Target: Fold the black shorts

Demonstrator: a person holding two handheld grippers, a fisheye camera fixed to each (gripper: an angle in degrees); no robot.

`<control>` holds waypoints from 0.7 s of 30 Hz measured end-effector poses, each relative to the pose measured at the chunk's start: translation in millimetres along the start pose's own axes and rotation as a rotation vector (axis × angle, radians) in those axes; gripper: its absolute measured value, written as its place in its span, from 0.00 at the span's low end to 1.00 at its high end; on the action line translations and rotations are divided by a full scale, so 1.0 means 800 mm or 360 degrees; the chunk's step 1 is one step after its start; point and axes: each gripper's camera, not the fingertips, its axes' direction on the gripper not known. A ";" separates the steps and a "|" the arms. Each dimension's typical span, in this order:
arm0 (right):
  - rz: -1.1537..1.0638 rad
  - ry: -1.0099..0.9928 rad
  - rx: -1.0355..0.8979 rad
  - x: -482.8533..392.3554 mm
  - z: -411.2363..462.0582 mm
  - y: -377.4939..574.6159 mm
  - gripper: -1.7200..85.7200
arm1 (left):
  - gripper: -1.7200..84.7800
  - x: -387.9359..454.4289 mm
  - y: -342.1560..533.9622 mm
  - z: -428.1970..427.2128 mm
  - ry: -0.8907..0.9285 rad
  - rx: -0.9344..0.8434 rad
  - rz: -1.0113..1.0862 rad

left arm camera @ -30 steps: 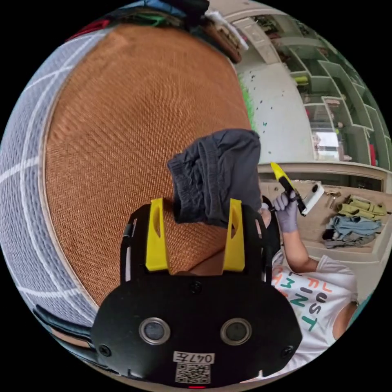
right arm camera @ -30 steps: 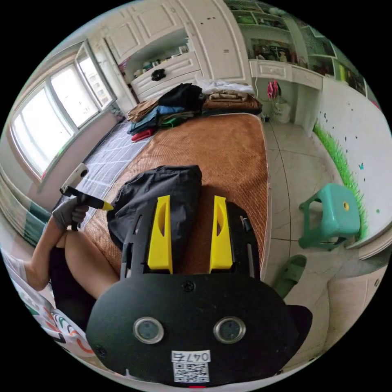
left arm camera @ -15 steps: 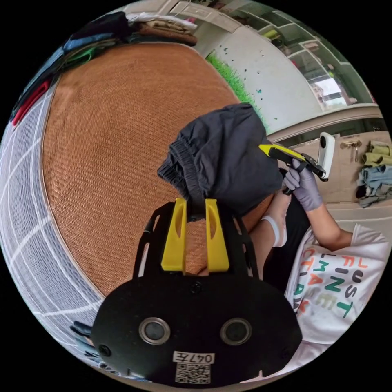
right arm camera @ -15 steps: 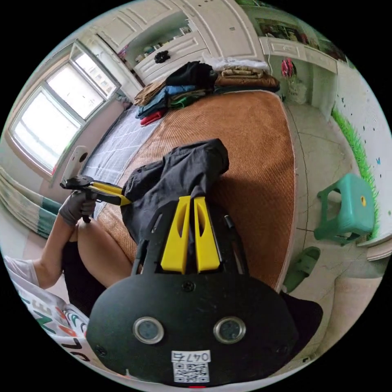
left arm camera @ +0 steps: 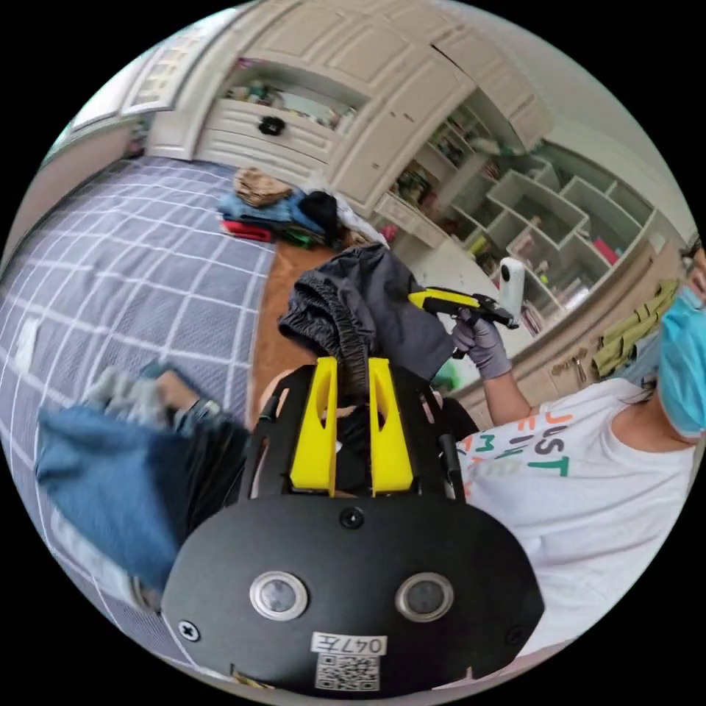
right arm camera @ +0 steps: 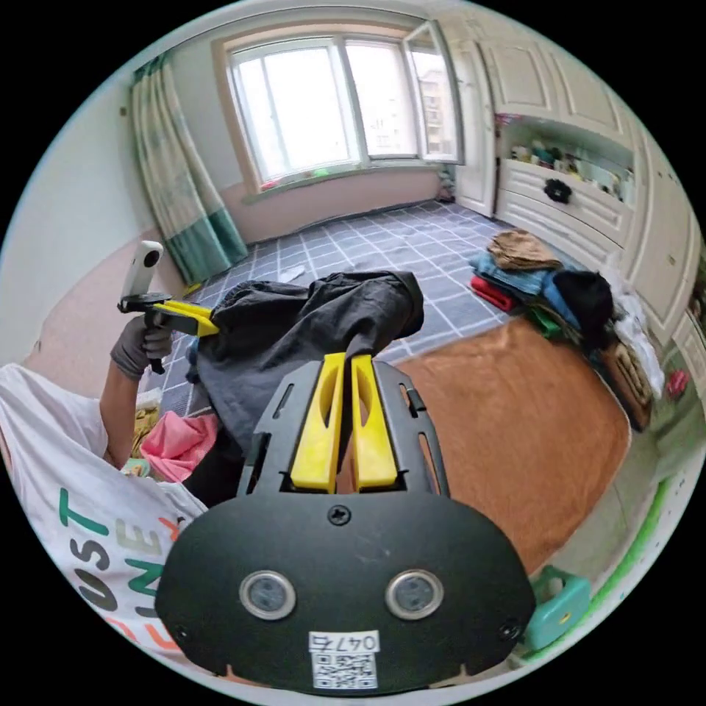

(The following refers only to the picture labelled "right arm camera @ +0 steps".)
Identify window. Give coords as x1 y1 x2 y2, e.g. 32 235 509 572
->
212 21 466 195

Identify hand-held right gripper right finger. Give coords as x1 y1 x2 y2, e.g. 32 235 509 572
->
350 354 399 493

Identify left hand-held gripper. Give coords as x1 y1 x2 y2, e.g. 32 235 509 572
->
116 293 221 376

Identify pile of pink clothes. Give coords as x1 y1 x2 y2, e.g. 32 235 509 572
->
129 385 221 484

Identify green striped curtain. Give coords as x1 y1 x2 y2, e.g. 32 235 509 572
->
128 54 250 286

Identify person's body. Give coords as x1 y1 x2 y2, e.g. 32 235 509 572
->
0 363 210 658

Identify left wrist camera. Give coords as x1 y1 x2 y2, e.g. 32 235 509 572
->
121 240 165 302

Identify green plastic stool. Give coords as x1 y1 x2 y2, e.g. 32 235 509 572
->
522 564 592 653

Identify person's left forearm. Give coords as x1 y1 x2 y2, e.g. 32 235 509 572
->
99 361 146 471

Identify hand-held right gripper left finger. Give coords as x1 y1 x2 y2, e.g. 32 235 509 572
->
290 354 346 494

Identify black shorts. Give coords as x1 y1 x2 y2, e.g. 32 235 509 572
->
185 270 426 508

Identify white cupboard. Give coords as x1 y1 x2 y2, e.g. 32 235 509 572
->
441 10 706 399

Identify person's left hand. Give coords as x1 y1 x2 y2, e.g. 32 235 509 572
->
110 316 174 382

